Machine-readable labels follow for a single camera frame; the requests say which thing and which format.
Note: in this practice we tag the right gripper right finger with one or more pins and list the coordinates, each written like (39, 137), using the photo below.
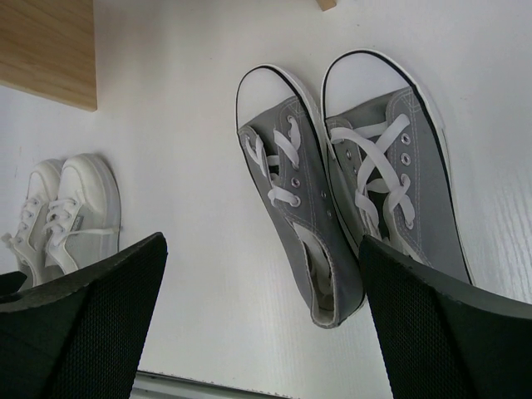
(440, 337)

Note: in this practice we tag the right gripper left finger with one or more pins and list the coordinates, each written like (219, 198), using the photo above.
(81, 335)

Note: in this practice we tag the white sneaker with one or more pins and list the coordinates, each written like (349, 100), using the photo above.
(29, 242)
(82, 225)

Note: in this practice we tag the wooden two-tier shoe shelf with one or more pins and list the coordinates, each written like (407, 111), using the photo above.
(95, 55)

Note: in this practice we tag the right grey canvas sneaker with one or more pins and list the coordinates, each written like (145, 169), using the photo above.
(389, 164)

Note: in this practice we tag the grey canvas sneaker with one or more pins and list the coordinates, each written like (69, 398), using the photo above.
(389, 164)
(282, 137)

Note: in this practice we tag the left grey canvas sneaker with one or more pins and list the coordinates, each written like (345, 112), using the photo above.
(282, 137)

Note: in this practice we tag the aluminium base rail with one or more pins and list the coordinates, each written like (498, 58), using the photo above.
(289, 382)

